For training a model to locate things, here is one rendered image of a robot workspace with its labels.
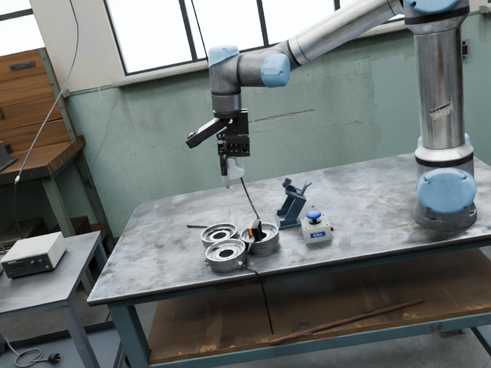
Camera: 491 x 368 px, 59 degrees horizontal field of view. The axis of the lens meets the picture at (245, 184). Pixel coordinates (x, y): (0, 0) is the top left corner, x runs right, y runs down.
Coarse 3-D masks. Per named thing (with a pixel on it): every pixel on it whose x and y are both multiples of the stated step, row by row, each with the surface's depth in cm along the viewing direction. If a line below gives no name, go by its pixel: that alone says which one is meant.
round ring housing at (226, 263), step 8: (224, 240) 117; (232, 240) 116; (240, 240) 115; (208, 248) 114; (216, 248) 116; (224, 248) 115; (232, 248) 114; (240, 248) 114; (208, 256) 113; (216, 256) 112; (224, 256) 115; (232, 256) 111; (240, 256) 109; (208, 264) 112; (216, 264) 109; (224, 264) 108; (232, 264) 108; (224, 272) 110
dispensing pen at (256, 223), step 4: (256, 216) 121; (256, 220) 117; (260, 220) 120; (256, 224) 115; (260, 224) 117; (252, 228) 114; (256, 228) 113; (260, 228) 117; (252, 232) 114; (256, 232) 114; (260, 232) 116; (252, 236) 113; (256, 236) 114; (260, 236) 116; (252, 240) 111; (256, 240) 115; (260, 240) 115; (248, 248) 108
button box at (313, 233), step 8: (304, 224) 116; (312, 224) 115; (320, 224) 114; (328, 224) 113; (304, 232) 113; (312, 232) 113; (320, 232) 113; (328, 232) 113; (312, 240) 114; (320, 240) 114; (328, 240) 114
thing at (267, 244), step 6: (246, 228) 121; (264, 228) 121; (270, 228) 121; (276, 228) 118; (240, 234) 118; (246, 234) 120; (264, 234) 119; (276, 234) 115; (264, 240) 113; (270, 240) 113; (276, 240) 115; (246, 246) 115; (252, 246) 113; (258, 246) 113; (264, 246) 113; (270, 246) 114; (276, 246) 116; (252, 252) 115; (258, 252) 114; (264, 252) 114
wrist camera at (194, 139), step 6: (216, 120) 108; (204, 126) 112; (210, 126) 109; (216, 126) 108; (222, 126) 108; (192, 132) 113; (198, 132) 110; (204, 132) 109; (210, 132) 109; (216, 132) 109; (192, 138) 110; (198, 138) 110; (204, 138) 110; (192, 144) 111; (198, 144) 111
